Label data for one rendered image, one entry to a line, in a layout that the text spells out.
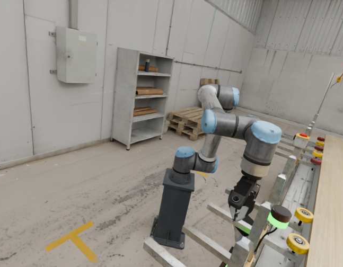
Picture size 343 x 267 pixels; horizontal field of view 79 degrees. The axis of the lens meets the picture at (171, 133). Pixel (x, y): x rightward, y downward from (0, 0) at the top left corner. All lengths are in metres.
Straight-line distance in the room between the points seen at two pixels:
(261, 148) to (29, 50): 2.60
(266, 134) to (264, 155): 0.07
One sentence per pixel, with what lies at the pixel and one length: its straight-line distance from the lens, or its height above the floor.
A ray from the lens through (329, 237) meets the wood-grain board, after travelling 1.26.
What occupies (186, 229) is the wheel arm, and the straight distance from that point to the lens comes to 0.98.
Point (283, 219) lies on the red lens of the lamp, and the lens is 0.80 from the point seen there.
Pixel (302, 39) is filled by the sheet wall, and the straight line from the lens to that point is 8.74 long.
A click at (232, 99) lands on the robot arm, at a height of 1.35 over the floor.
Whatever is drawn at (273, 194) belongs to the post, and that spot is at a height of 1.04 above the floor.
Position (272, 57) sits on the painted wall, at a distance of 8.79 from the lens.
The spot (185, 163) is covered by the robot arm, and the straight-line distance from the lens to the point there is 1.63.
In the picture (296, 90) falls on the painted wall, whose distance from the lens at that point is 8.61.
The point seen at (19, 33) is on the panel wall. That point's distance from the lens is 2.83.
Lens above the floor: 1.53
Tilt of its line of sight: 20 degrees down
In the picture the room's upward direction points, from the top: 10 degrees clockwise
